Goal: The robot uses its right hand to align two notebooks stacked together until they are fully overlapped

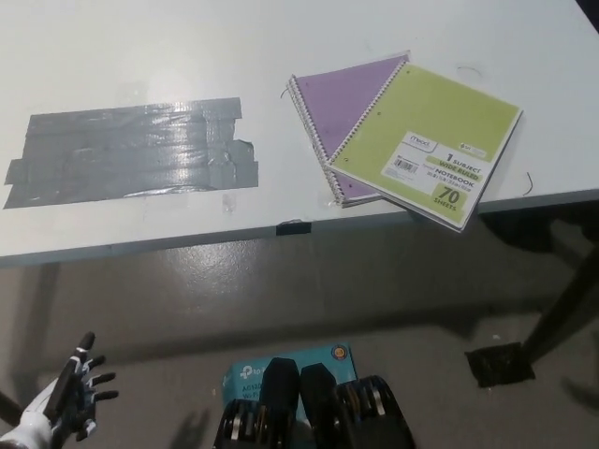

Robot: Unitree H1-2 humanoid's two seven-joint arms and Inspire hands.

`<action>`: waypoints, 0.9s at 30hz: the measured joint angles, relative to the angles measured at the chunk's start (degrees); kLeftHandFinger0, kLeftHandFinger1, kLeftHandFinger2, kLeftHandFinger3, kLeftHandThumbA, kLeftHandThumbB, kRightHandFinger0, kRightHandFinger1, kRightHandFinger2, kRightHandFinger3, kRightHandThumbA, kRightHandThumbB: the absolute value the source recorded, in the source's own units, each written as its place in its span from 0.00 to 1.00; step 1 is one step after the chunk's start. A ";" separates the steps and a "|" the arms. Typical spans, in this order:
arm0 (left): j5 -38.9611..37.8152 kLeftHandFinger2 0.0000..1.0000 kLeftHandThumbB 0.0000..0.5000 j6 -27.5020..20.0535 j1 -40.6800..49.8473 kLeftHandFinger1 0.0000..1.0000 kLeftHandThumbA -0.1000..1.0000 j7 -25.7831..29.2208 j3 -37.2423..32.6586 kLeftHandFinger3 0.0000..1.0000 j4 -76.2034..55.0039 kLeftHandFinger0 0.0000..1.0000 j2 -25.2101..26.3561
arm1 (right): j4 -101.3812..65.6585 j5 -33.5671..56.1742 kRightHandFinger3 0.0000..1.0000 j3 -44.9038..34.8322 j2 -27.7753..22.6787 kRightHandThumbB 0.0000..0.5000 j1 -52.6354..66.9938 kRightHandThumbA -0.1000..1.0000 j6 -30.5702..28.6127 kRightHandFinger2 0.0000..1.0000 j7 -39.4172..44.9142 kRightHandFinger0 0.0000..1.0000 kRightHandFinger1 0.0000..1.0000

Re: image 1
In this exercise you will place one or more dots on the green spiral notebook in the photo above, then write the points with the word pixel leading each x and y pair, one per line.
pixel 421 126

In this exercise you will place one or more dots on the purple spiral notebook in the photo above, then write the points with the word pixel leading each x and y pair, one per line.
pixel 327 103

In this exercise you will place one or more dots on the grey duct tape patch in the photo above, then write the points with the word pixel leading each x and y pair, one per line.
pixel 131 154

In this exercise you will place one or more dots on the teal router box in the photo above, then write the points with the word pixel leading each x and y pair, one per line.
pixel 248 374

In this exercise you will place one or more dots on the black floor tape patch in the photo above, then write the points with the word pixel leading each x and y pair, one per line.
pixel 498 365

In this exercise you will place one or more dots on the black robot legs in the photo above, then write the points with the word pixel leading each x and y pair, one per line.
pixel 281 402

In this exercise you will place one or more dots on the white and black left hand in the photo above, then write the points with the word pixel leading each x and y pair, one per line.
pixel 70 397

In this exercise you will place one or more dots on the small black tape piece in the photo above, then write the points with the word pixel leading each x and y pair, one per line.
pixel 294 228

